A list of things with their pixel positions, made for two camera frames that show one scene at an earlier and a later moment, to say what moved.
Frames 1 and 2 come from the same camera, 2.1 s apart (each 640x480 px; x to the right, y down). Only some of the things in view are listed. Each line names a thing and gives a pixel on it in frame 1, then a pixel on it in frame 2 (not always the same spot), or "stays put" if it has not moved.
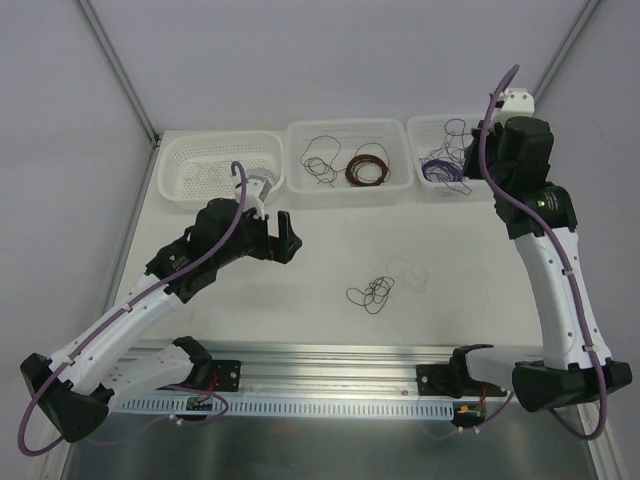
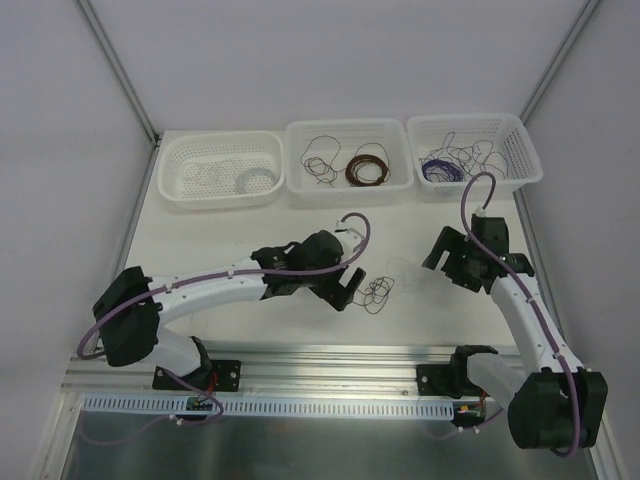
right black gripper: x=476 y=156 -> x=451 y=257
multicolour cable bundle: x=375 y=296 stays put
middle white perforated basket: x=347 y=163 stays put
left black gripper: x=273 y=238 -> x=335 y=288
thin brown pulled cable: x=320 y=169 stays put
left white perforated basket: x=194 y=167 stays put
